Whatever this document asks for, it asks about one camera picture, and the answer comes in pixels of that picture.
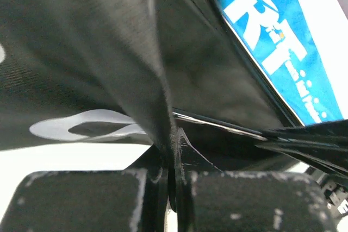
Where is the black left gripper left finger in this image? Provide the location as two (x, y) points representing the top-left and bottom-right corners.
(1, 146), (168, 231)

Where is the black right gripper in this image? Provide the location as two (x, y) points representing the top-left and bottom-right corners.
(256, 120), (347, 218)

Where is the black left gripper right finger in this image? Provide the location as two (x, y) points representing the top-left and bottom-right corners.
(175, 129), (336, 231)

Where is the black racket bag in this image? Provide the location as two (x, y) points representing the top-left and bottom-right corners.
(1, 0), (298, 171)

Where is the blue racket bag cover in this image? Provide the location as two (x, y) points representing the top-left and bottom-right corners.
(217, 0), (347, 125)

